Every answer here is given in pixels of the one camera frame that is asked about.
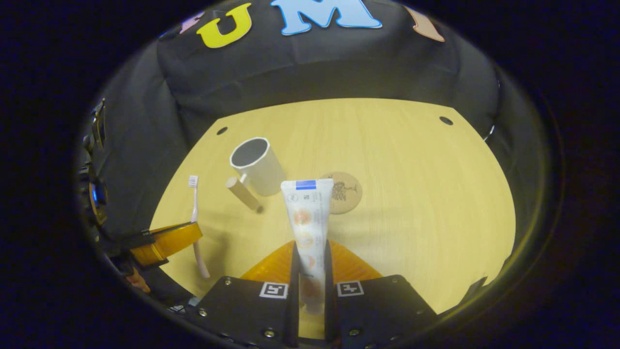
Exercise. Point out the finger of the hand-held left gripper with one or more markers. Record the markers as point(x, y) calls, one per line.
point(169, 242)

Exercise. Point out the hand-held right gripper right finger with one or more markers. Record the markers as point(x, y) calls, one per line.
point(330, 310)

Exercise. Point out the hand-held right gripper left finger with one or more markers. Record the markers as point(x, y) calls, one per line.
point(294, 310)

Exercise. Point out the pale pink toothbrush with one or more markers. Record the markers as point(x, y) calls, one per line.
point(195, 208)

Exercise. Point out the white toothpaste tube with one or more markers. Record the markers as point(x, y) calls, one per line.
point(309, 218)

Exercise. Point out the round cork coaster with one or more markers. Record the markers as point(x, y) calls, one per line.
point(348, 194)

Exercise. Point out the dark device with blue light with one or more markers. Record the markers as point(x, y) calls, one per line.
point(98, 198)

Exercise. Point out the flat black device on stand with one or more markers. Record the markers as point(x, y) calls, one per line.
point(100, 126)

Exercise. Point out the black backdrop cloth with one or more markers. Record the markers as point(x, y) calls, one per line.
point(315, 68)

